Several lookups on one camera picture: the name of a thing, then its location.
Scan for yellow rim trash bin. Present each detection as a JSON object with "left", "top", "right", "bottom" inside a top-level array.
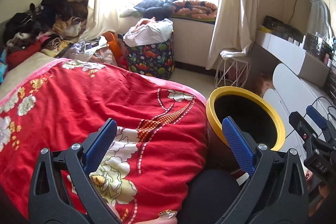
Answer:
[{"left": 206, "top": 86, "right": 286, "bottom": 173}]

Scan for right hand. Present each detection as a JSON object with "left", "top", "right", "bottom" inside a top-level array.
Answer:
[{"left": 305, "top": 170, "right": 331, "bottom": 217}]

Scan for left hand painted nails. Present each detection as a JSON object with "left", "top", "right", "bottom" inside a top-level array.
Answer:
[{"left": 146, "top": 210, "right": 177, "bottom": 224}]

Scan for white dressing table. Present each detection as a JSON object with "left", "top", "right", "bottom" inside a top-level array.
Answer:
[{"left": 255, "top": 30, "right": 329, "bottom": 88}]

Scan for red floral blanket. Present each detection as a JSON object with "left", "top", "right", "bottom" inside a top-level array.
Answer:
[{"left": 1, "top": 60, "right": 207, "bottom": 223}]

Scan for cosmetics organizer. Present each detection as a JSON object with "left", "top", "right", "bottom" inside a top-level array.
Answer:
[{"left": 302, "top": 33, "right": 335, "bottom": 67}]

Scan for dark green bag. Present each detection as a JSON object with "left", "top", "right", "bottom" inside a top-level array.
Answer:
[{"left": 262, "top": 15, "right": 303, "bottom": 43}]

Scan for vanity mirror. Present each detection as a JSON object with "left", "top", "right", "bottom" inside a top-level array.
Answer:
[{"left": 288, "top": 0, "right": 334, "bottom": 43}]

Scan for floral fabric bag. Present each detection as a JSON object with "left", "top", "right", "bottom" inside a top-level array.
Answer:
[{"left": 89, "top": 46, "right": 117, "bottom": 65}]

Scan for lavender white clothes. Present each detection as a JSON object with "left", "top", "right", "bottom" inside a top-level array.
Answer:
[{"left": 63, "top": 36, "right": 108, "bottom": 61}]

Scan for beige bed sheet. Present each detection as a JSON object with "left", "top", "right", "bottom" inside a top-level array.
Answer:
[{"left": 1, "top": 52, "right": 60, "bottom": 100}]

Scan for cream curtain right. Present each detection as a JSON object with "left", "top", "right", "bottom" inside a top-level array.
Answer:
[{"left": 206, "top": 0, "right": 258, "bottom": 70}]

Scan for dinosaur print laundry basket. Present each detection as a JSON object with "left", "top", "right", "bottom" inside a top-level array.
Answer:
[{"left": 124, "top": 33, "right": 175, "bottom": 80}]

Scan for orange plastic item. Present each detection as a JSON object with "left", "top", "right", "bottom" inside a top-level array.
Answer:
[{"left": 102, "top": 31, "right": 125, "bottom": 67}]

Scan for white clothes in basket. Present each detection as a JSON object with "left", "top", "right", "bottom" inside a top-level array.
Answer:
[{"left": 123, "top": 19, "right": 173, "bottom": 47}]

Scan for pile of dark clothes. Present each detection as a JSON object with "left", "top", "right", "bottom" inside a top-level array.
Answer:
[{"left": 1, "top": 0, "right": 88, "bottom": 70}]

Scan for orange patterned quilt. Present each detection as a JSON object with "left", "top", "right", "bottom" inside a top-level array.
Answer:
[{"left": 171, "top": 0, "right": 218, "bottom": 21}]

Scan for dark blue clothes on sill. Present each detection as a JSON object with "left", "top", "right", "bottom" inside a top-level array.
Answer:
[{"left": 134, "top": 0, "right": 179, "bottom": 21}]

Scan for black cable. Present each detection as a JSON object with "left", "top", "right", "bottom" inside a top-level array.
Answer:
[{"left": 284, "top": 95, "right": 336, "bottom": 139}]

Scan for white wire side table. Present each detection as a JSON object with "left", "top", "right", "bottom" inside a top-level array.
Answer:
[{"left": 215, "top": 50, "right": 251, "bottom": 88}]

